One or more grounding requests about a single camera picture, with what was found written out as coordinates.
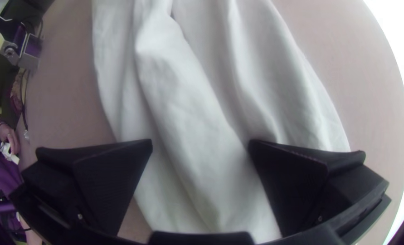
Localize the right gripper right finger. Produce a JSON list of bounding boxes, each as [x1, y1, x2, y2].
[[248, 138, 389, 237]]

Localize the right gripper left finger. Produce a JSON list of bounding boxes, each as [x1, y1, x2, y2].
[[20, 138, 153, 235]]

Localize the white t-shirt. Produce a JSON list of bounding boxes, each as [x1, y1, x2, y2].
[[91, 0, 351, 244]]

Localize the black cable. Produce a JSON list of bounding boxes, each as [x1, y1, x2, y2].
[[19, 68, 31, 141]]

